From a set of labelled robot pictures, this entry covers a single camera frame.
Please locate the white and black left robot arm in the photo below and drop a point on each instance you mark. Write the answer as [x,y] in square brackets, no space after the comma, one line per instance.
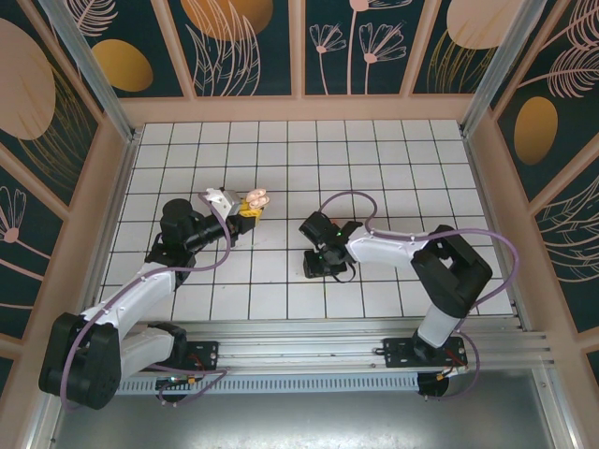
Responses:
[135,294]

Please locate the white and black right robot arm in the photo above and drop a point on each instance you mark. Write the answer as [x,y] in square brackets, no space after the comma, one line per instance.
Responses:
[384,243]

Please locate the grey metal sheet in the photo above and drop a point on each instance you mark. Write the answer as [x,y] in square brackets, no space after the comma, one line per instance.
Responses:
[299,421]

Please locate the aluminium side rail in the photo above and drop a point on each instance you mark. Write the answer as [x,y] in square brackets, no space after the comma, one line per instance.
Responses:
[482,187]
[117,187]

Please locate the aluminium mounting rail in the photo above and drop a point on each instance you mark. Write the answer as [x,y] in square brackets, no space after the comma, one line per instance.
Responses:
[299,348]

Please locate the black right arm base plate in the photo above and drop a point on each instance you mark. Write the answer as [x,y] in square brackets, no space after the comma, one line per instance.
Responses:
[398,353]

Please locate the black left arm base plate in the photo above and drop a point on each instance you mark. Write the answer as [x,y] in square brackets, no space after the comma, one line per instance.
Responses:
[206,353]

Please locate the aluminium corner post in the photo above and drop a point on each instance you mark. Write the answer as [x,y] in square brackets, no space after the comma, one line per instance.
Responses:
[86,61]
[513,61]

